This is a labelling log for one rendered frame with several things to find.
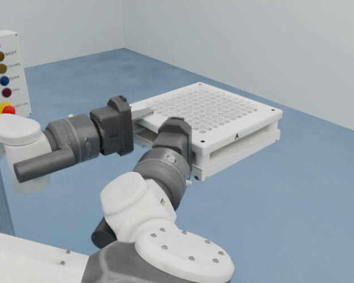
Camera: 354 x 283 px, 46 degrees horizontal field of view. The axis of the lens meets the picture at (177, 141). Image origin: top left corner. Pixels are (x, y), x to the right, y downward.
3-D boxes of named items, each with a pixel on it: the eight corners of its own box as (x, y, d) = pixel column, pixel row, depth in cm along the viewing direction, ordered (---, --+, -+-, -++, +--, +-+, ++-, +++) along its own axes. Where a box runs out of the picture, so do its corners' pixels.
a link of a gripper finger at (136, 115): (155, 115, 85) (128, 123, 81) (147, 110, 87) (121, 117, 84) (155, 108, 84) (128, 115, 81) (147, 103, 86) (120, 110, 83)
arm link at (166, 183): (165, 151, 61) (139, 195, 52) (200, 206, 64) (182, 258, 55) (107, 175, 66) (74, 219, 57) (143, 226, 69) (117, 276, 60)
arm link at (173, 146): (150, 113, 73) (126, 145, 62) (205, 119, 70) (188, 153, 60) (154, 174, 79) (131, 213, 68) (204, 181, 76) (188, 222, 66)
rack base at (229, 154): (199, 107, 107) (199, 98, 105) (279, 139, 91) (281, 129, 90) (121, 136, 92) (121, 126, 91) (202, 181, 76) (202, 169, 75)
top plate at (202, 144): (199, 88, 104) (199, 81, 103) (282, 118, 88) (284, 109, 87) (119, 115, 89) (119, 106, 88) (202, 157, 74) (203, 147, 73)
